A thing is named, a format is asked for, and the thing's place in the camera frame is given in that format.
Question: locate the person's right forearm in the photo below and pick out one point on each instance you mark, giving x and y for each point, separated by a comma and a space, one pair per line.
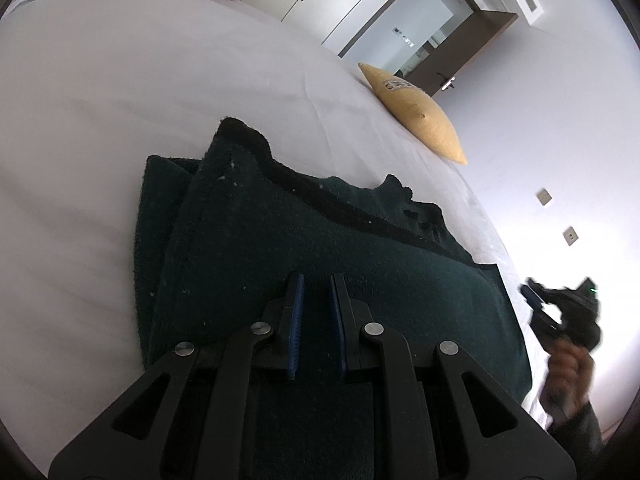
582, 432

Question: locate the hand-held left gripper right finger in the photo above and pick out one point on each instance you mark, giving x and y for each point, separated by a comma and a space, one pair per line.
336, 320

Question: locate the wall control panel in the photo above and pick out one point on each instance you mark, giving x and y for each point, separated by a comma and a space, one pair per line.
403, 35

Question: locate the brown door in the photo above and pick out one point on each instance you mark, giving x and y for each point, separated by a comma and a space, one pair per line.
480, 35

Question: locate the dark green towel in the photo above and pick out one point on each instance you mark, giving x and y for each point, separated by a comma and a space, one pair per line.
300, 220

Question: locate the bronze wall socket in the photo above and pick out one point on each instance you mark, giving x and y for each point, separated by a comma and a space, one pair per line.
570, 235
544, 196

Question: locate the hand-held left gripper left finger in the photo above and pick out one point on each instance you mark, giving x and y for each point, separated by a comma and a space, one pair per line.
296, 320

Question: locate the yellow pillow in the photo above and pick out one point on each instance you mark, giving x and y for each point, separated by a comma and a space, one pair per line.
430, 120

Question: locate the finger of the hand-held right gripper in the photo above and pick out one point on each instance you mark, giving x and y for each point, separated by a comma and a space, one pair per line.
531, 296
546, 324

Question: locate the person's right hand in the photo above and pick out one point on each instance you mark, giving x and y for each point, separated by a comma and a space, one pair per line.
570, 372

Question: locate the bed with white sheet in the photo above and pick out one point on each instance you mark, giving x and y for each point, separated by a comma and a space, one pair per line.
125, 85

